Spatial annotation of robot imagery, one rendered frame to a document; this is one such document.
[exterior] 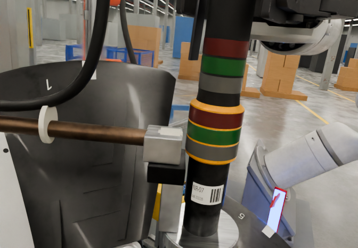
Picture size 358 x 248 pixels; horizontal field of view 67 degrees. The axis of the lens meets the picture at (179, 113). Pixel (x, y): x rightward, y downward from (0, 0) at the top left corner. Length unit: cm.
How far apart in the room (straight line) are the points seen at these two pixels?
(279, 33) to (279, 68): 811
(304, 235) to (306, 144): 28
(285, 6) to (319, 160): 70
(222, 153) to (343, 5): 14
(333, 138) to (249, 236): 45
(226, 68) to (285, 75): 824
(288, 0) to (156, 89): 21
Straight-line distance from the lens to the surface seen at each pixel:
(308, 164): 86
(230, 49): 20
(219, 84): 20
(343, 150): 85
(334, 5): 24
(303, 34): 26
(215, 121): 20
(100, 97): 34
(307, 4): 23
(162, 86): 36
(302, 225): 102
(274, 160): 88
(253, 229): 51
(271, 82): 837
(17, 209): 50
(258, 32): 26
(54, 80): 37
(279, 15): 21
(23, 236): 50
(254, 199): 86
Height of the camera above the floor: 147
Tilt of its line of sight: 16 degrees down
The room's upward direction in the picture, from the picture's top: 6 degrees clockwise
